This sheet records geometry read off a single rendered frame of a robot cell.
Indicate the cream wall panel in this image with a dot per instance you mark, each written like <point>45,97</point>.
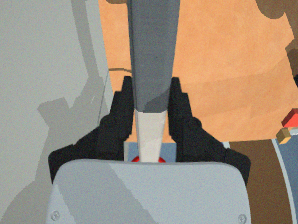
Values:
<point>55,88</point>

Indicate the red flat block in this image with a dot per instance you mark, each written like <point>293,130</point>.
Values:
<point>291,120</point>

